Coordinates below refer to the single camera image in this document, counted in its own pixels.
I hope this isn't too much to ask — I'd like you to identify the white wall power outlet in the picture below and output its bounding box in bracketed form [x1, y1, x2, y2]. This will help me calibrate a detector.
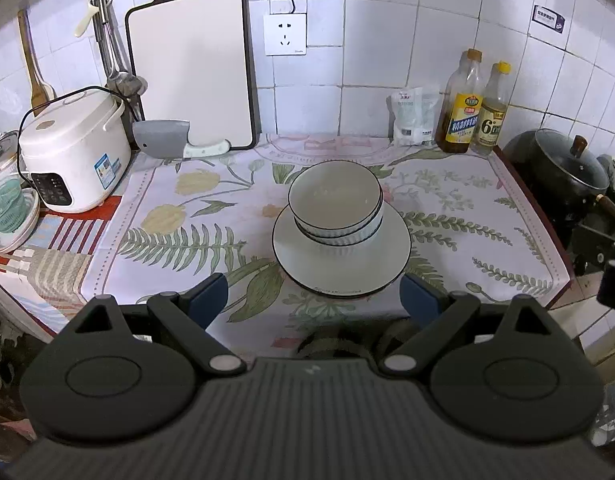
[264, 12, 309, 57]

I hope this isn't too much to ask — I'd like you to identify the cleaver with white handle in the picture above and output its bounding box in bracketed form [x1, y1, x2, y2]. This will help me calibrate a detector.
[132, 119, 232, 161]

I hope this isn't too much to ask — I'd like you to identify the vinegar bottle yellow cap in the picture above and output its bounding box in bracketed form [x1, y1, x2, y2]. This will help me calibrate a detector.
[470, 61, 512, 157]

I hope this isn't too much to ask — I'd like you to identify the small pot with glass lid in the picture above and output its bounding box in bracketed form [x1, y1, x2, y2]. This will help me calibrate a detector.
[0, 131, 21, 181]

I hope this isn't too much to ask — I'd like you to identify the floral tablecloth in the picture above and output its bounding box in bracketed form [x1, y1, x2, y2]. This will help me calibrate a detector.
[85, 132, 573, 351]

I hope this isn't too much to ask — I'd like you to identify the metal ladle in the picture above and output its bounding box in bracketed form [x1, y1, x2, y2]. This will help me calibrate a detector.
[102, 0, 149, 97]
[90, 0, 134, 95]

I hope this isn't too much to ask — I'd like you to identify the white plate with sun print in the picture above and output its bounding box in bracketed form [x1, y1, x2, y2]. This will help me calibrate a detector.
[272, 199, 413, 288]

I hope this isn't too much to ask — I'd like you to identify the green plastic basket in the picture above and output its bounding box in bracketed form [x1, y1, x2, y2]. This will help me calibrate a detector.
[0, 180, 29, 233]

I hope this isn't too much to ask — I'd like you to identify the white plate with black rim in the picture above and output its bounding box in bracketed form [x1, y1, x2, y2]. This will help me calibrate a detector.
[282, 260, 405, 302]

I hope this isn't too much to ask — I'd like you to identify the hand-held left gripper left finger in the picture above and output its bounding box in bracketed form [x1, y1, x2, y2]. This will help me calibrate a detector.
[60, 272, 248, 376]

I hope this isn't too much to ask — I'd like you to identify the cooking wine bottle yellow label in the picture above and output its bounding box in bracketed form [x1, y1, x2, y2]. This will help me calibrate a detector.
[435, 49, 485, 154]

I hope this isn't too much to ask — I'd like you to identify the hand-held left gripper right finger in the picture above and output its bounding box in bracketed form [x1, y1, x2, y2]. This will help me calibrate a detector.
[377, 272, 557, 377]

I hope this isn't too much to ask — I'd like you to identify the striped cloth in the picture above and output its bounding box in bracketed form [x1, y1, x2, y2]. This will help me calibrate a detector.
[0, 195, 123, 306]

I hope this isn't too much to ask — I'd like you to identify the glass lid with wooden knob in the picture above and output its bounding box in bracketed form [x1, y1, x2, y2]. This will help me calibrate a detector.
[534, 129, 611, 193]

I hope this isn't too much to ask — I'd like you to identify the wooden spatula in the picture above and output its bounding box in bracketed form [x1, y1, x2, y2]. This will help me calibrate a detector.
[16, 9, 56, 117]

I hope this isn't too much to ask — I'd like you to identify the white cutting board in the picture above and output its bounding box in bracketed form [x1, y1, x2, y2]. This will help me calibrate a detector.
[124, 0, 261, 152]

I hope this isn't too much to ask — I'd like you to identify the white-handled peeler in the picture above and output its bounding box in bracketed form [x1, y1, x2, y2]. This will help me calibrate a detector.
[74, 1, 97, 38]

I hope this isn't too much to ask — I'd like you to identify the black gas stove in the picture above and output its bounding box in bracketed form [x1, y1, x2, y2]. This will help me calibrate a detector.
[497, 145, 615, 281]

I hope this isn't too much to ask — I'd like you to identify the white rice cooker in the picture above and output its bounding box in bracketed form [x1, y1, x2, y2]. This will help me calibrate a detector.
[18, 86, 134, 214]

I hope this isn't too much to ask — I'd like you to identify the black pot with wooden handle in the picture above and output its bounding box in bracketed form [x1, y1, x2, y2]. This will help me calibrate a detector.
[501, 129, 615, 233]

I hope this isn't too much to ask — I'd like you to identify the wall sticker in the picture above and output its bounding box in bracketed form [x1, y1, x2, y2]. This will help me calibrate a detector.
[531, 2, 569, 34]

